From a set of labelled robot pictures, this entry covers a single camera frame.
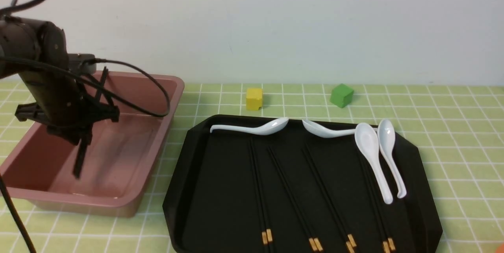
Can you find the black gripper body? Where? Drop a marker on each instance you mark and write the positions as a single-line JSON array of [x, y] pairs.
[[64, 106]]

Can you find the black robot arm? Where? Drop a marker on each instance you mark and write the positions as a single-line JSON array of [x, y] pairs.
[[35, 40]]

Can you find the pink plastic bin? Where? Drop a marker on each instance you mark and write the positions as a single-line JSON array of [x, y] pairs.
[[117, 166]]

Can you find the yellow wooden cube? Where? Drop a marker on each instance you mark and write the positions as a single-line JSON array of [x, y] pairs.
[[254, 99]]

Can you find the white ceramic spoon far left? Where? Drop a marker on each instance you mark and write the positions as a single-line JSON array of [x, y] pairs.
[[269, 128]]

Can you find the white ceramic spoon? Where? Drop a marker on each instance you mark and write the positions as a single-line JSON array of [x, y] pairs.
[[386, 139], [323, 132], [366, 140], [269, 128]]

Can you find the black chopstick gold band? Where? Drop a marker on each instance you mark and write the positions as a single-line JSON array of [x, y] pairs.
[[380, 205], [374, 205], [328, 202], [332, 200], [298, 202], [262, 224], [262, 196], [293, 202]]

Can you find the black plastic tray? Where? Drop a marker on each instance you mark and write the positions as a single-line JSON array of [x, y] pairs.
[[211, 206]]

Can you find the green wooden cube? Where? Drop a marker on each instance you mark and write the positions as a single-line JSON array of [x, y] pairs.
[[341, 95]]

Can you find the white ceramic spoon far right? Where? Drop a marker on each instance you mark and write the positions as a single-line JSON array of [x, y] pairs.
[[386, 139]]

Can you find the green checkered tablecloth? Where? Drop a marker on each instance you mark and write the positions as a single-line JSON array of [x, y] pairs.
[[458, 130]]

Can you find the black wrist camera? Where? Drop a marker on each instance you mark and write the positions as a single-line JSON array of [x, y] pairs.
[[82, 63]]

